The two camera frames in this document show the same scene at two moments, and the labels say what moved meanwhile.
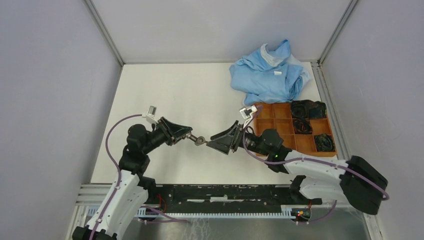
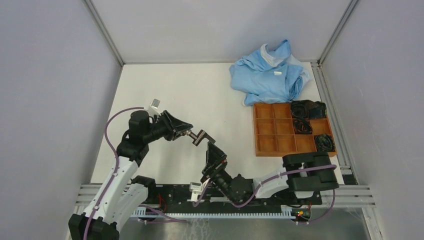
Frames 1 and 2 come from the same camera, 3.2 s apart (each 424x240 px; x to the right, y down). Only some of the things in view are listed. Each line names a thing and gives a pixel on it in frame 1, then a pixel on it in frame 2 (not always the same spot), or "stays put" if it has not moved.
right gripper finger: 226,138 -> 215,154
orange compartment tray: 278,116 stays put
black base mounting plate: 225,198 stays put
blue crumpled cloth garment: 269,76 stays put
